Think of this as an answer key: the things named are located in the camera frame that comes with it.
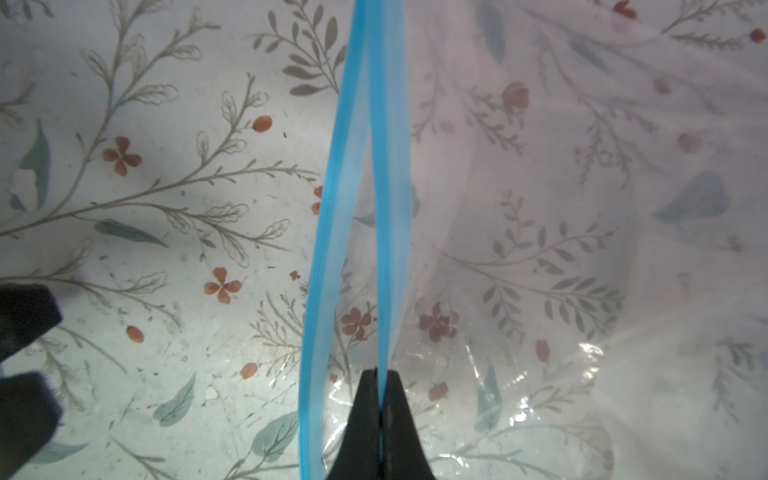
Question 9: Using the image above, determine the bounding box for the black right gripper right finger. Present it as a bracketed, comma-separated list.
[380, 370, 436, 480]

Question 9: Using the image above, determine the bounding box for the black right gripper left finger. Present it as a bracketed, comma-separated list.
[326, 369, 380, 480]

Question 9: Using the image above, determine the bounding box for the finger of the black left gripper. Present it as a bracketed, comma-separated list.
[0, 284, 62, 361]
[1, 372, 62, 479]

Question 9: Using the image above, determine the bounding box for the clear zip top bag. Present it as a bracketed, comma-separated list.
[298, 1, 767, 479]

